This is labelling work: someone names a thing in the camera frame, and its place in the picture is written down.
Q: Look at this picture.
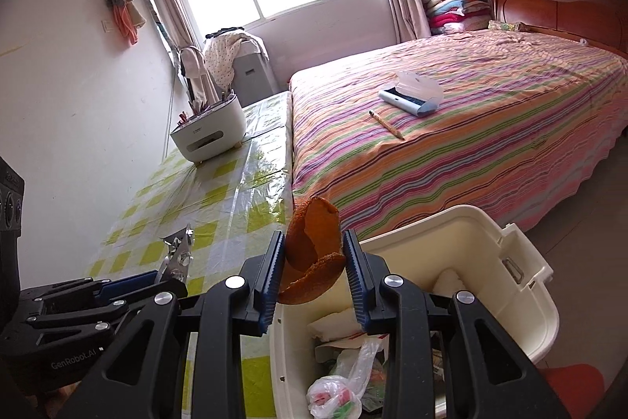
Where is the orange hanging cloth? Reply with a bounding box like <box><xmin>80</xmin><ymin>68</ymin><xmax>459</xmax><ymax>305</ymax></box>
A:
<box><xmin>106</xmin><ymin>0</ymin><xmax>147</xmax><ymax>48</ymax></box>

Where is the white desk organizer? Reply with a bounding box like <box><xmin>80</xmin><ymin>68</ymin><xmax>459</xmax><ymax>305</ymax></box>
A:
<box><xmin>170</xmin><ymin>92</ymin><xmax>247</xmax><ymax>163</ymax></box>

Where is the grey standing air conditioner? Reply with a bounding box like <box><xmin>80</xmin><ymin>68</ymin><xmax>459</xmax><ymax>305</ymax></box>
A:
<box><xmin>230</xmin><ymin>43</ymin><xmax>278</xmax><ymax>98</ymax></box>

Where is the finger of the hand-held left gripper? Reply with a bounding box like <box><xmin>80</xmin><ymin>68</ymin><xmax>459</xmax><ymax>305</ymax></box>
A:
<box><xmin>27</xmin><ymin>296</ymin><xmax>148</xmax><ymax>332</ymax></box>
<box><xmin>22</xmin><ymin>271</ymin><xmax>190</xmax><ymax>305</ymax></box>

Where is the cluster of coloured pens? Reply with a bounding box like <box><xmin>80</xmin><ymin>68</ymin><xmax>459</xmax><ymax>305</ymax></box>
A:
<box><xmin>177</xmin><ymin>88</ymin><xmax>231</xmax><ymax>128</ymax></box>

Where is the wooden headboard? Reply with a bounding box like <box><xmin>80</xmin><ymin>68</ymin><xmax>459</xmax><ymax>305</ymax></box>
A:
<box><xmin>487</xmin><ymin>0</ymin><xmax>628</xmax><ymax>59</ymax></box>

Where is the wooden pencil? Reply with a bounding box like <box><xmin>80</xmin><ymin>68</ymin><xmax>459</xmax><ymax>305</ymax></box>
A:
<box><xmin>369</xmin><ymin>109</ymin><xmax>405</xmax><ymax>141</ymax></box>

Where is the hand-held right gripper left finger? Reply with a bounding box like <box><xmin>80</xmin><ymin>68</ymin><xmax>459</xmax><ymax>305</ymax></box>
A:
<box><xmin>64</xmin><ymin>230</ymin><xmax>286</xmax><ymax>419</ymax></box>

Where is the dotted white cloth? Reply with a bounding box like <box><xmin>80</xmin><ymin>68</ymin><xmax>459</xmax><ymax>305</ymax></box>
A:
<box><xmin>203</xmin><ymin>30</ymin><xmax>270</xmax><ymax>88</ymax></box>

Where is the blue and white pencil case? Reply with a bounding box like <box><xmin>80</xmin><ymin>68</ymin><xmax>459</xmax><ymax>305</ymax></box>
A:
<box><xmin>378</xmin><ymin>70</ymin><xmax>444</xmax><ymax>118</ymax></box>

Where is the white tissue wad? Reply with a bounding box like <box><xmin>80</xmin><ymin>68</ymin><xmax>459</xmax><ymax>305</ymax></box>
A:
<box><xmin>434</xmin><ymin>268</ymin><xmax>469</xmax><ymax>295</ymax></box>

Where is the bed with striped sheet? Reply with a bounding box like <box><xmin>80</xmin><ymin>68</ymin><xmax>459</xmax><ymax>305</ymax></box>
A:
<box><xmin>288</xmin><ymin>29</ymin><xmax>628</xmax><ymax>240</ymax></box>

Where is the white knotted plastic bag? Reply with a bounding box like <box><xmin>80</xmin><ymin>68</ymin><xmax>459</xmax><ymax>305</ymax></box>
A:
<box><xmin>307</xmin><ymin>340</ymin><xmax>386</xmax><ymax>419</ymax></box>

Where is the white hanging garment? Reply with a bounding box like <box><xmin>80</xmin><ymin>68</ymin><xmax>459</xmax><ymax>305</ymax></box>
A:
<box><xmin>179</xmin><ymin>47</ymin><xmax>219</xmax><ymax>103</ymax></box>

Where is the red stool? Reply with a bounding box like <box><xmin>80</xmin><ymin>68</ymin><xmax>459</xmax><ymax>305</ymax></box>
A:
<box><xmin>540</xmin><ymin>364</ymin><xmax>619</xmax><ymax>419</ymax></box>

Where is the white paper carton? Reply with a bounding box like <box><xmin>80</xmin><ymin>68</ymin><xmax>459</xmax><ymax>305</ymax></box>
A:
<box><xmin>314</xmin><ymin>335</ymin><xmax>388</xmax><ymax>363</ymax></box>

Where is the white plastic bin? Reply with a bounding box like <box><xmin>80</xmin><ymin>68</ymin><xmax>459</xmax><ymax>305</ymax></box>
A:
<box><xmin>269</xmin><ymin>204</ymin><xmax>560</xmax><ymax>419</ymax></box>

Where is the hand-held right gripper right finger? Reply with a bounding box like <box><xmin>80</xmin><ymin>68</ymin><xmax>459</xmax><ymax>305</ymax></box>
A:
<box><xmin>342</xmin><ymin>230</ymin><xmax>572</xmax><ymax>419</ymax></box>

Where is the orange peel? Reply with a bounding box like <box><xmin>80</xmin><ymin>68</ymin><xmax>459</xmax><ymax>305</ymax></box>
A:
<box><xmin>277</xmin><ymin>196</ymin><xmax>347</xmax><ymax>306</ymax></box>

